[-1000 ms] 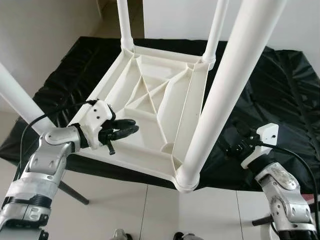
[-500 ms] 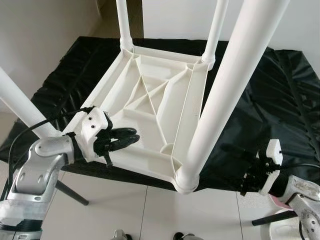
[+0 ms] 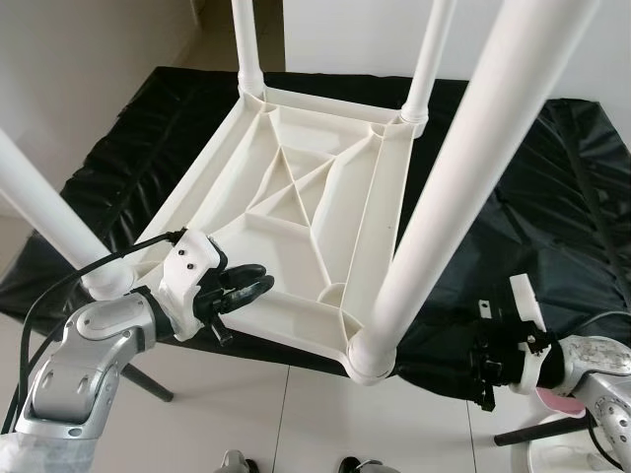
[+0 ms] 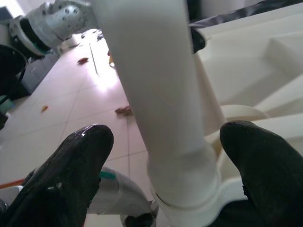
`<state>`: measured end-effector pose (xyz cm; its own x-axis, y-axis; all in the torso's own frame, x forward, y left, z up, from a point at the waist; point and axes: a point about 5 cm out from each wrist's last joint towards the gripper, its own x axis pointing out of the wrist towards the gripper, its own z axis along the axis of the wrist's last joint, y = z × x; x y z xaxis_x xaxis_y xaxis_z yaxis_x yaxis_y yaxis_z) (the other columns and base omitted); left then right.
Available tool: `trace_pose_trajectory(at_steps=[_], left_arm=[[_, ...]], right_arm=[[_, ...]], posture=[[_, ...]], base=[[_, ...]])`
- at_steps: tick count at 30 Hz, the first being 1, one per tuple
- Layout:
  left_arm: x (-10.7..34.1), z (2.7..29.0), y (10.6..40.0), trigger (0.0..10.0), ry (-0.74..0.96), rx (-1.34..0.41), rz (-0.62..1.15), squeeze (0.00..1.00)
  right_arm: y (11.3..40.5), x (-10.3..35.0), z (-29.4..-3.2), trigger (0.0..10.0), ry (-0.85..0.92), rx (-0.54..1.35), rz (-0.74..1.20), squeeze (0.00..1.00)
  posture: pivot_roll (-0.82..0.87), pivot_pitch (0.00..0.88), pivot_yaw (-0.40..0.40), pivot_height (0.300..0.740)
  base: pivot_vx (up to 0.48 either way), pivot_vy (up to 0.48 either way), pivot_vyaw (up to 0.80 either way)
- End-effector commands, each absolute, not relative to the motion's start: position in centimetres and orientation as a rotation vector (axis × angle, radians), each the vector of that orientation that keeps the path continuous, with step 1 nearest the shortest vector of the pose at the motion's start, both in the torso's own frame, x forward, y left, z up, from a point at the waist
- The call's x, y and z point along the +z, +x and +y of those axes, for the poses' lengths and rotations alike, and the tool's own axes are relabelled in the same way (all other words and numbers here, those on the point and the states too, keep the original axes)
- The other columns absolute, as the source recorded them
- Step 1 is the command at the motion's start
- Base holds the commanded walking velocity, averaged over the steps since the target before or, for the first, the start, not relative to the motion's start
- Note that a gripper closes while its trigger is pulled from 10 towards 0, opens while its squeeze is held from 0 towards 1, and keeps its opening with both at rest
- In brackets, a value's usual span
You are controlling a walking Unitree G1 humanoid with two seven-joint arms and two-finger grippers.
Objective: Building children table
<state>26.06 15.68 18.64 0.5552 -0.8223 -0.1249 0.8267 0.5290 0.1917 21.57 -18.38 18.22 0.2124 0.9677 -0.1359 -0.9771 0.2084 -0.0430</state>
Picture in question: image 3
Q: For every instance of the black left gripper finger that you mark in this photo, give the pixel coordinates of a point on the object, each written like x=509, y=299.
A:
x=246, y=271
x=251, y=290

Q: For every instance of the white round plastic object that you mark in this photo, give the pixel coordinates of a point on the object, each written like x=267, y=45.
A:
x=562, y=461

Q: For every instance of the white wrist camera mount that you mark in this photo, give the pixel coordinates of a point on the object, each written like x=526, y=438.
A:
x=185, y=271
x=527, y=301

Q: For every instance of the white plastic children table top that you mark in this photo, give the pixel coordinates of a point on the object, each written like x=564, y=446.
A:
x=325, y=197

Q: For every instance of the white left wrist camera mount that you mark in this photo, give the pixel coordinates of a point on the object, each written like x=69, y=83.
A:
x=185, y=271

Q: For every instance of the white plastic table leg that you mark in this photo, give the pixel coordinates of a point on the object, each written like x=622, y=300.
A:
x=483, y=148
x=246, y=44
x=54, y=217
x=429, y=59

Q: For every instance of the pink plastic object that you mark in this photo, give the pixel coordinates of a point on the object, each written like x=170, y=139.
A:
x=557, y=399

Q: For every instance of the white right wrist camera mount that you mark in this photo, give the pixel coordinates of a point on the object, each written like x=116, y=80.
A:
x=527, y=301

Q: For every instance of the black robot right foot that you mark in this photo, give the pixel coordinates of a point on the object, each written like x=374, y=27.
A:
x=365, y=465

